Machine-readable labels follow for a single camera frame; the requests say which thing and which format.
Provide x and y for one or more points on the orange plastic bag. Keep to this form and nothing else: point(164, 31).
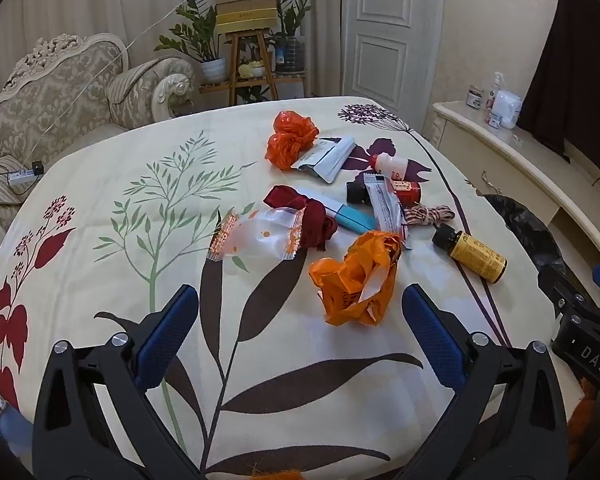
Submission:
point(340, 280)

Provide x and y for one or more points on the white snack wrapper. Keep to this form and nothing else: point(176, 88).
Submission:
point(385, 207)

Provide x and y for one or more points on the red label bottle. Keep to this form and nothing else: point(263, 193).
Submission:
point(408, 192)

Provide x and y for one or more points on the ornate cream sofa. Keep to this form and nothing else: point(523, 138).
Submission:
point(55, 95)

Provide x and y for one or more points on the yellow box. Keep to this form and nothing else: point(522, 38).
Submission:
point(245, 22)

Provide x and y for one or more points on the tall plant dark pot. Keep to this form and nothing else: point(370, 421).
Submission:
point(292, 10)

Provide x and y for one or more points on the floral cream tablecloth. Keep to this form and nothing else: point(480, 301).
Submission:
point(130, 270)

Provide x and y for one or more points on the sheer beige curtain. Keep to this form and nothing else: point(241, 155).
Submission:
point(105, 0)

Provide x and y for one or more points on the silver foil pouch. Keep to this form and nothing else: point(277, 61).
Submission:
point(325, 160)

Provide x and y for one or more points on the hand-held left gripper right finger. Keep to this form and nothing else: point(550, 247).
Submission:
point(432, 330)

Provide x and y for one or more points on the small dark brown bottle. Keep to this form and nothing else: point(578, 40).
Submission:
point(357, 192)

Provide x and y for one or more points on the teal tube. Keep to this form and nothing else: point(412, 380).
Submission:
point(355, 217)

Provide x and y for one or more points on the wooden plant stand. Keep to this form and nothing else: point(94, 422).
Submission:
point(232, 60)

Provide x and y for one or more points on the orange mesh bag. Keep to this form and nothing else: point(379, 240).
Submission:
point(290, 140)

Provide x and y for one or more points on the woven ribbon bundle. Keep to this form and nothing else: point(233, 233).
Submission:
point(430, 215)

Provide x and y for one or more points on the clear spray bottle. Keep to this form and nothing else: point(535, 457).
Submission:
point(495, 90)

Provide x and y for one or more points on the white plastic container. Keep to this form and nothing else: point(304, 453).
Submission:
point(507, 107)

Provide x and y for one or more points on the white panel door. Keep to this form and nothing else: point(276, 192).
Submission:
point(385, 25)

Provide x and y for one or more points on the small yellow potted plant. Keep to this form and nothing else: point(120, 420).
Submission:
point(251, 69)

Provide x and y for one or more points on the dark brown cloth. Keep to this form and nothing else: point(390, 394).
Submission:
point(580, 85)

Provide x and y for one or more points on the dark glass jar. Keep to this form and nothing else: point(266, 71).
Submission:
point(475, 97)

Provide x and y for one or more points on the clear wrapper orange print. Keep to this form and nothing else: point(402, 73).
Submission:
point(260, 232)

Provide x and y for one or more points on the small squat jar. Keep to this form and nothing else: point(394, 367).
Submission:
point(493, 120)

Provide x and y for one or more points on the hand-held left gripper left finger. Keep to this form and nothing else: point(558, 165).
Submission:
point(167, 330)

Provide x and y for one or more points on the brown cardboard box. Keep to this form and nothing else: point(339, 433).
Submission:
point(245, 1)

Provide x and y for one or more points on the leafy plant white pot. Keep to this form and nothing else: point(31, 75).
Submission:
point(200, 25)

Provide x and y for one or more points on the cream TV cabinet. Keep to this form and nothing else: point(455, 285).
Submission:
point(505, 160)

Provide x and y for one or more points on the white power strip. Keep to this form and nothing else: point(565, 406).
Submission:
point(25, 174)

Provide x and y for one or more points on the trash bin black liner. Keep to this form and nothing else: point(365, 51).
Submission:
point(530, 230)

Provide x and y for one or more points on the small white bottle red cap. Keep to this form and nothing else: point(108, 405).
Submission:
point(392, 165)

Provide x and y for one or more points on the orange fuzzy cloth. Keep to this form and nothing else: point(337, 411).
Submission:
point(582, 420)

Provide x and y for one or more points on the dark red cloth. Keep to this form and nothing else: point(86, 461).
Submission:
point(320, 222)

